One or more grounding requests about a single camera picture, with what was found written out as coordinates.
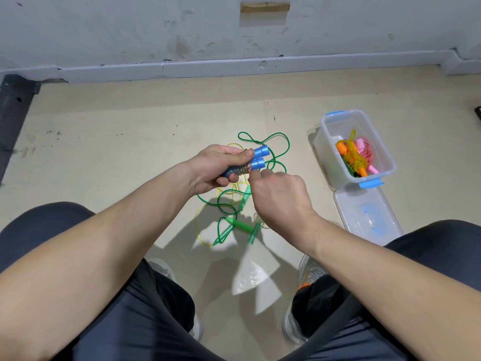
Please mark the clear plastic box lid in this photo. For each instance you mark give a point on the clear plastic box lid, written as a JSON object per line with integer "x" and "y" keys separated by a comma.
{"x": 368, "y": 214}

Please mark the person's left forearm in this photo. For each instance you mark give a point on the person's left forearm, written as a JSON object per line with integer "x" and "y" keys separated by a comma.
{"x": 75, "y": 267}

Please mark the grey left shoe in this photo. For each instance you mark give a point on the grey left shoe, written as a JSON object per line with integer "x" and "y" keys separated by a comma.
{"x": 161, "y": 268}

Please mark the black shorts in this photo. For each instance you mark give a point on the black shorts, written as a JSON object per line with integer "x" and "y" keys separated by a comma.
{"x": 30, "y": 237}

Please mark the black metal rack frame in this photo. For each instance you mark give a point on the black metal rack frame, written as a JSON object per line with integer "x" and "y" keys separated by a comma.
{"x": 13, "y": 116}

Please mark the grey right shoe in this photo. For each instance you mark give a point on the grey right shoe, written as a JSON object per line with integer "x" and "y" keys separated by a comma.
{"x": 304, "y": 274}

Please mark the clear storage box blue latches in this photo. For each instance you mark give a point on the clear storage box blue latches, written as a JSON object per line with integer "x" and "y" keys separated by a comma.
{"x": 349, "y": 124}

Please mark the grey shoe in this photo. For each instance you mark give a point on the grey shoe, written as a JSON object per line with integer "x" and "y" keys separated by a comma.
{"x": 161, "y": 268}
{"x": 304, "y": 274}

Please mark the small wooden wall block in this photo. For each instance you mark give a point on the small wooden wall block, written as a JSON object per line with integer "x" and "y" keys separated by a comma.
{"x": 264, "y": 7}

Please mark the person's left hand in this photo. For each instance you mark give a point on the person's left hand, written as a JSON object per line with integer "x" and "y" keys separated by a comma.
{"x": 209, "y": 167}

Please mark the person's right hand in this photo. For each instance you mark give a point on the person's right hand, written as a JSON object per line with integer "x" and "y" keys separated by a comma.
{"x": 279, "y": 205}

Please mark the person's right forearm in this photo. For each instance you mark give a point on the person's right forearm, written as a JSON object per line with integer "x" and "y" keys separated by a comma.
{"x": 391, "y": 297}

